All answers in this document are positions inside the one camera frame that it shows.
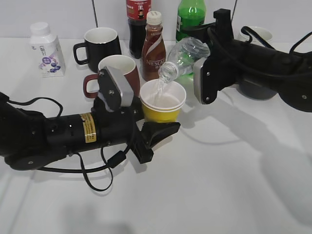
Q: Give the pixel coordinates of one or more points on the white yogurt drink bottle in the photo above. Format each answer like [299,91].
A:
[46,51]

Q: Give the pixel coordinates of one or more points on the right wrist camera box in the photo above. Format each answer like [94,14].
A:
[205,80]

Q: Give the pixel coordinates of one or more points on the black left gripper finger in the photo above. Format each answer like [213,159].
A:
[153,132]

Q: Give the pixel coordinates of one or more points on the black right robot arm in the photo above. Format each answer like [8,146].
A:
[254,60]

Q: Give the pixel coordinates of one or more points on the cola bottle red label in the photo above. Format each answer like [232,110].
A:
[137,19]

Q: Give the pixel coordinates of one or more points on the yellow paper cup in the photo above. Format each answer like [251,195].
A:
[162,102]

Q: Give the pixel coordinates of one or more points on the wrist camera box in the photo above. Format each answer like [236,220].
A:
[205,80]
[114,89]

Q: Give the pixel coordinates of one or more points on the black ceramic mug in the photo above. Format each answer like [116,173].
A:
[99,43]

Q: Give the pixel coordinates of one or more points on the dark grey ceramic mug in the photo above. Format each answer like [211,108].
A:
[252,89]

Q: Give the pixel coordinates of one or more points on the clear water bottle green label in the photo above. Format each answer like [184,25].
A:
[181,59]

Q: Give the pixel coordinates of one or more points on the white ceramic mug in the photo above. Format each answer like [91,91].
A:
[264,33]

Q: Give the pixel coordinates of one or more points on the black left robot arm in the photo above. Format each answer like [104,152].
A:
[31,141]

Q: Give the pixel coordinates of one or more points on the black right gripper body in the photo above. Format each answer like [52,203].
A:
[219,37]

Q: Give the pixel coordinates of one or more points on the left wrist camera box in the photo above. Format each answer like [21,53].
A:
[114,89]

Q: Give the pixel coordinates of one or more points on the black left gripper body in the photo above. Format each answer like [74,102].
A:
[120,127]

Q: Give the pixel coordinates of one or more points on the brown Nescafe coffee bottle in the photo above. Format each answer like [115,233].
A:
[153,52]

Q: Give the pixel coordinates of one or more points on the green soda bottle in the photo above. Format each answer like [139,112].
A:
[189,13]

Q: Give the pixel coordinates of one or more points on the dark red ceramic mug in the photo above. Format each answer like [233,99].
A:
[125,64]

